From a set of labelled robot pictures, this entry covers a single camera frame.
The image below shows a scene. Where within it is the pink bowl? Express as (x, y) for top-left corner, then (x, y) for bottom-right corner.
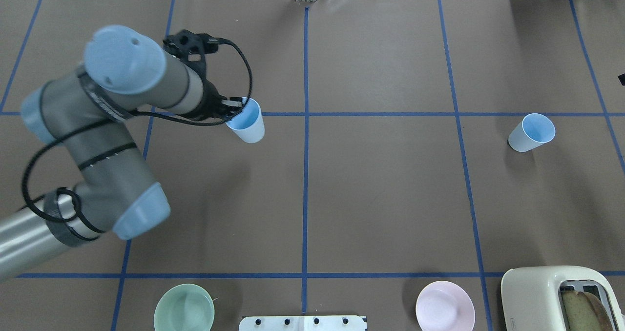
(415, 281), (476, 331)

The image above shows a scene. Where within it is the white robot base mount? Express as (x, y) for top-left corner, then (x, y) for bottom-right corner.
(238, 315), (368, 331)

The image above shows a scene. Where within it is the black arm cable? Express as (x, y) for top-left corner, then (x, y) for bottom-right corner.
(21, 37), (253, 234)

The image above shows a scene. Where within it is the green bowl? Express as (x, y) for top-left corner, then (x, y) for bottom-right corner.
(153, 284), (216, 331)

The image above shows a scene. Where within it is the blue cup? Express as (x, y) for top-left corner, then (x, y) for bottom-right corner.
(507, 113), (556, 152)
(226, 97), (265, 144)

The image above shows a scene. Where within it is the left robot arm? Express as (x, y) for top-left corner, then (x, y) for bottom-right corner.
(1, 25), (250, 281)

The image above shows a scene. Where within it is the bread slice in toaster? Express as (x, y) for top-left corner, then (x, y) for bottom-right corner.
(561, 290), (614, 331)

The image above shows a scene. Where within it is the cream toaster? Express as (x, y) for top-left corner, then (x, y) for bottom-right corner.
(500, 265), (624, 331)

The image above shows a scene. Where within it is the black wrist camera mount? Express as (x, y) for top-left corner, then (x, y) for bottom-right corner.
(162, 29), (221, 78)

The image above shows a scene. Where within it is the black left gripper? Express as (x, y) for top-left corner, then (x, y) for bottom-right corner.
(195, 80), (244, 123)

